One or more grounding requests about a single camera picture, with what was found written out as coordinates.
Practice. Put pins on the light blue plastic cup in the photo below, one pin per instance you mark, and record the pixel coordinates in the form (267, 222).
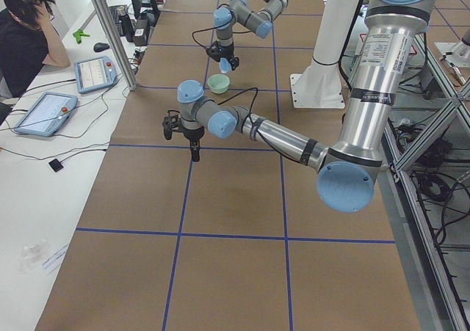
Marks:
(224, 65)

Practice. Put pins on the mint green bowl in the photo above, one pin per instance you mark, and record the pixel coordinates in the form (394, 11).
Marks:
(218, 83)

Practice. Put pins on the black water bottle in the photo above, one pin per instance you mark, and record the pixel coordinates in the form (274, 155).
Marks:
(127, 27)

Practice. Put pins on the black box with label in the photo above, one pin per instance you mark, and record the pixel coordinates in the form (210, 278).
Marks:
(141, 32)

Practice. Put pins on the black computer mouse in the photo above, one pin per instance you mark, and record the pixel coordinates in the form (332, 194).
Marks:
(99, 47)

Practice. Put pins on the far blue teach pendant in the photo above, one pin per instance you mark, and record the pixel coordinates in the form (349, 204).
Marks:
(94, 74)

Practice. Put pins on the blue teach pendant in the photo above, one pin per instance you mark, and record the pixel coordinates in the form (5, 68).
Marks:
(47, 114)
(94, 74)

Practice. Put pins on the small black square device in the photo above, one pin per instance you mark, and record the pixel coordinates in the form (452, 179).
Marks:
(56, 165)

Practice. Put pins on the green plastic clamp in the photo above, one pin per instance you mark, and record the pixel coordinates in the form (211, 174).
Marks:
(79, 34)

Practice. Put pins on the near blue teach pendant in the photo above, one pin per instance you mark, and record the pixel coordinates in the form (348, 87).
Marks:
(47, 114)

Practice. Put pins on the person in black shirt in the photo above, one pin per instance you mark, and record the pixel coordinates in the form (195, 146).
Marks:
(29, 41)

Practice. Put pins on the clear plastic bag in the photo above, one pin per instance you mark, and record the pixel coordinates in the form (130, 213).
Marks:
(33, 254)

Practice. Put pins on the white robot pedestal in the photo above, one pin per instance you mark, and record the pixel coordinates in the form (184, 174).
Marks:
(319, 86)

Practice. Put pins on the aluminium frame post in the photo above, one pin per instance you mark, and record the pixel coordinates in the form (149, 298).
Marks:
(105, 18)

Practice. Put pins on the aluminium frame rack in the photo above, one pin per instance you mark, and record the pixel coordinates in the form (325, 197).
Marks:
(427, 146)

